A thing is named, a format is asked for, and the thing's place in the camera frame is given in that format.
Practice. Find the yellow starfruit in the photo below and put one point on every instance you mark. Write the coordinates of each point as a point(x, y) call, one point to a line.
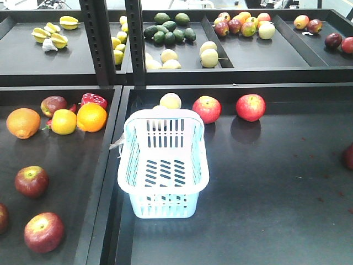
point(69, 22)

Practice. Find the dark red apple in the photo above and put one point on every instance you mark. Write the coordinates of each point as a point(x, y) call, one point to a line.
point(32, 181)
point(44, 232)

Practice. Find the red bell pepper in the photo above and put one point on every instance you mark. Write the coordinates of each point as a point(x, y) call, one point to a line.
point(94, 98)

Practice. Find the yellow apple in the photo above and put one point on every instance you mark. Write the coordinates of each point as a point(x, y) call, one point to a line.
point(63, 122)

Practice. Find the pale yellow peach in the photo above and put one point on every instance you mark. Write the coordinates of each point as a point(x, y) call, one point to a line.
point(170, 101)

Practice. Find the dark red apple edge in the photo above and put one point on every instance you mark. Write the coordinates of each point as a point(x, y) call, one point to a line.
point(4, 218)

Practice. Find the dark red apple front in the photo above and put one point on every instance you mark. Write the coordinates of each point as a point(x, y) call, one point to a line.
point(44, 232)

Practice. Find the light blue plastic basket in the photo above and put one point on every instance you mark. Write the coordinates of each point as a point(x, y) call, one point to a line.
point(163, 164)

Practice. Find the red-yellow small apple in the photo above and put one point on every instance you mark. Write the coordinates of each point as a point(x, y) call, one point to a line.
point(51, 104)

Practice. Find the red apple behind basket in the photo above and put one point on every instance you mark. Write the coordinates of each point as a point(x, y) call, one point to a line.
point(208, 108)

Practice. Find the large orange right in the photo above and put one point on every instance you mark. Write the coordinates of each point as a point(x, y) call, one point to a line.
point(91, 117)

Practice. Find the black upright rack post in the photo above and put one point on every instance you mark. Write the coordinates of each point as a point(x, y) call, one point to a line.
point(96, 22)

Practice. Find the orange near pepper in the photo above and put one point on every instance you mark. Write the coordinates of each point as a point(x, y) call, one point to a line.
point(23, 123)

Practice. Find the dark red apple rear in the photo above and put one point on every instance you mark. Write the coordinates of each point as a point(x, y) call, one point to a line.
point(32, 181)

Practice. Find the red apple right of basket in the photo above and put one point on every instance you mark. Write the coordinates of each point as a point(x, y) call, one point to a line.
point(250, 107)

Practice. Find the white garlic bulb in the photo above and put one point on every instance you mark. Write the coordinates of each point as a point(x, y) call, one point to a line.
point(48, 45)

